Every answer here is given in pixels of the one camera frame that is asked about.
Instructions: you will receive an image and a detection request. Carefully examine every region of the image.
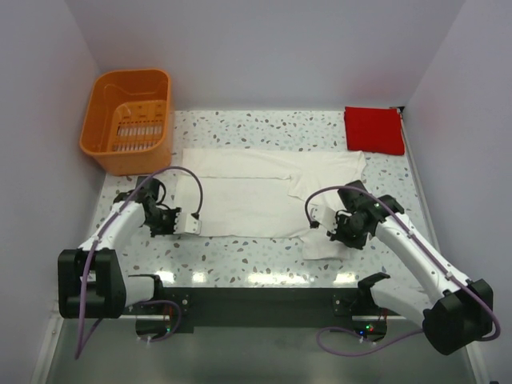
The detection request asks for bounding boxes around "white t shirt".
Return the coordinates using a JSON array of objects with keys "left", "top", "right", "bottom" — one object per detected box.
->
[{"left": 175, "top": 148, "right": 366, "bottom": 260}]

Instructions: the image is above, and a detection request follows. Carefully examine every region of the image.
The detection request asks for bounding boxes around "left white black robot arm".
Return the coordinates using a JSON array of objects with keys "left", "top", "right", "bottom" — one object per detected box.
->
[{"left": 58, "top": 177, "right": 181, "bottom": 318}]

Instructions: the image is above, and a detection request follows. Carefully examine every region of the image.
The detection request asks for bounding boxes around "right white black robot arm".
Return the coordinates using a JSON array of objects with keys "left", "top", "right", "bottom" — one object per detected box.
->
[{"left": 326, "top": 181, "right": 501, "bottom": 355}]

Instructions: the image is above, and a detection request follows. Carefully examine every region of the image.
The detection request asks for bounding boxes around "orange plastic basket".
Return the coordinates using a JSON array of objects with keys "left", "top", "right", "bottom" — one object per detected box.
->
[{"left": 79, "top": 69, "right": 174, "bottom": 176}]

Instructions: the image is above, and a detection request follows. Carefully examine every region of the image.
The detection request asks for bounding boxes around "red folded t shirt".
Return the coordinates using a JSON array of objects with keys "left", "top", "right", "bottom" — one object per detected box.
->
[{"left": 344, "top": 106, "right": 405, "bottom": 156}]

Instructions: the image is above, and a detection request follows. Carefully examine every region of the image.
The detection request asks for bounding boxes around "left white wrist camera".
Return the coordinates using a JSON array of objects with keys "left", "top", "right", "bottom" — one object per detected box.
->
[{"left": 174, "top": 213, "right": 202, "bottom": 235}]

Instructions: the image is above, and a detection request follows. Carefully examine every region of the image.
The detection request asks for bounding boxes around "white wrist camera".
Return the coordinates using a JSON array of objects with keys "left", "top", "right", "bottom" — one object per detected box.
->
[
  {"left": 310, "top": 206, "right": 338, "bottom": 233},
  {"left": 174, "top": 213, "right": 202, "bottom": 235}
]

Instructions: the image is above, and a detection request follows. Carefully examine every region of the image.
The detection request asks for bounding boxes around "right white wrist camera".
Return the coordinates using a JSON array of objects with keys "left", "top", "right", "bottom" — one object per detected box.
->
[{"left": 310, "top": 206, "right": 338, "bottom": 233}]

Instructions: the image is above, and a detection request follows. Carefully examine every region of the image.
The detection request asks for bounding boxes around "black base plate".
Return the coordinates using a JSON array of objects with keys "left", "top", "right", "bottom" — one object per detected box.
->
[{"left": 124, "top": 287, "right": 393, "bottom": 342}]

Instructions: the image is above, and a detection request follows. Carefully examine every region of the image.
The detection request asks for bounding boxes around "aluminium rail frame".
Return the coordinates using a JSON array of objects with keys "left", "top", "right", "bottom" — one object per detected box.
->
[{"left": 35, "top": 314, "right": 490, "bottom": 383}]

